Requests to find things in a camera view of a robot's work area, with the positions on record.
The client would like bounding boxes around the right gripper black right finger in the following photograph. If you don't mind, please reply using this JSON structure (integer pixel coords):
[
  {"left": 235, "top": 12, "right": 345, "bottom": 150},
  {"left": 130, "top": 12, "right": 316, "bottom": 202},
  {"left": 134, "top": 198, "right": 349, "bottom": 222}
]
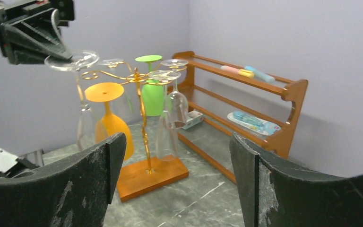
[{"left": 229, "top": 133, "right": 363, "bottom": 227}]

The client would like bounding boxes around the small clear glass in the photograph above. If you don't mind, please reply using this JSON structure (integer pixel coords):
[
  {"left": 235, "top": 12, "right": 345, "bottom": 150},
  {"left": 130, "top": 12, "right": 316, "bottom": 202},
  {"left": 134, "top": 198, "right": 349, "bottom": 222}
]
[{"left": 44, "top": 50, "right": 109, "bottom": 153}]

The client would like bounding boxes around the clear wine glass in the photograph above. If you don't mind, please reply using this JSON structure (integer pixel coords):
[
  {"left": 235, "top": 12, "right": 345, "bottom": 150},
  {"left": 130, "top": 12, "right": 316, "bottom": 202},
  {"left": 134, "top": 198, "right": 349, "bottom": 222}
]
[
  {"left": 99, "top": 58, "right": 134, "bottom": 124},
  {"left": 161, "top": 59, "right": 189, "bottom": 129},
  {"left": 149, "top": 70, "right": 181, "bottom": 162}
]

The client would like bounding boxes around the blue toothbrush package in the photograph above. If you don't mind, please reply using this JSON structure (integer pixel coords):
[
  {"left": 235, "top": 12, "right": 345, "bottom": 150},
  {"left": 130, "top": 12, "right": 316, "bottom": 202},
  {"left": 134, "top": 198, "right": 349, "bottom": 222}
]
[{"left": 227, "top": 111, "right": 281, "bottom": 136}]

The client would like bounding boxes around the orange plastic wine glass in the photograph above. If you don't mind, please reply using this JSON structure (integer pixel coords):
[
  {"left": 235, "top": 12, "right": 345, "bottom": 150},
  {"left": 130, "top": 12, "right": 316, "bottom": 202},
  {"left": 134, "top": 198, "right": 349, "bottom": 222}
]
[{"left": 85, "top": 82, "right": 134, "bottom": 161}]

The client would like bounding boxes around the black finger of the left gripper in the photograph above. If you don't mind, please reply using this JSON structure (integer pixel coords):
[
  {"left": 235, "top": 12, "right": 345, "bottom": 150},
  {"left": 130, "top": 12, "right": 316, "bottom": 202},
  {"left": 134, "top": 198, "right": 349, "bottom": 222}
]
[{"left": 0, "top": 8, "right": 73, "bottom": 65}]

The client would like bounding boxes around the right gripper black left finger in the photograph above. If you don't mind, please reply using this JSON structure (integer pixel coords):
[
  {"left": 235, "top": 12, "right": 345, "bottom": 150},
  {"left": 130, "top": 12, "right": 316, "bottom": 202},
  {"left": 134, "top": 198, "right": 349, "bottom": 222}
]
[{"left": 0, "top": 133, "right": 127, "bottom": 227}]

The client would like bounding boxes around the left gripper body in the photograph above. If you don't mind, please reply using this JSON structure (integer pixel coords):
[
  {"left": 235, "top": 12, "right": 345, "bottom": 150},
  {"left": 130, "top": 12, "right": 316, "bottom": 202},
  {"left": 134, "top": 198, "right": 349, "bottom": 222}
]
[{"left": 0, "top": 0, "right": 75, "bottom": 26}]

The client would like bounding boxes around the small box on shelf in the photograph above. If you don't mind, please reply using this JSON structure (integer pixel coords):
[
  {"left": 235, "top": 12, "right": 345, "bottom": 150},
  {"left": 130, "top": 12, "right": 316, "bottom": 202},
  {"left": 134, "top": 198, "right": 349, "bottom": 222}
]
[{"left": 182, "top": 110, "right": 205, "bottom": 130}]

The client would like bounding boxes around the wooden shelf rack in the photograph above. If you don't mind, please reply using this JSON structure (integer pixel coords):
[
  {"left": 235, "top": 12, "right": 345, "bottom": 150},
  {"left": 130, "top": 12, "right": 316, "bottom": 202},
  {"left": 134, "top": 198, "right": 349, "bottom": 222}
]
[{"left": 170, "top": 51, "right": 309, "bottom": 184}]

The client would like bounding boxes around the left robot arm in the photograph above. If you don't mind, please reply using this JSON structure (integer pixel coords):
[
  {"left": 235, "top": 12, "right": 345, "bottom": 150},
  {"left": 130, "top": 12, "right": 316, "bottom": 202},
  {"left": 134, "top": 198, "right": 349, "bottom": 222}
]
[{"left": 0, "top": 0, "right": 75, "bottom": 178}]

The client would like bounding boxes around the gold wire wine glass rack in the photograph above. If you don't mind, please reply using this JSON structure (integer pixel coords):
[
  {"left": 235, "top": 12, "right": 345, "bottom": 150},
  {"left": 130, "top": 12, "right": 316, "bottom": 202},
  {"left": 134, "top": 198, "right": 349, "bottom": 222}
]
[{"left": 79, "top": 69, "right": 189, "bottom": 202}]

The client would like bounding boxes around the green plastic wine glass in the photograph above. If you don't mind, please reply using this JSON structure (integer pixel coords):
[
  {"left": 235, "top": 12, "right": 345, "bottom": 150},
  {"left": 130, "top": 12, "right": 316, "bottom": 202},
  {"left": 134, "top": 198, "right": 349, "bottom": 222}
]
[{"left": 135, "top": 55, "right": 164, "bottom": 117}]

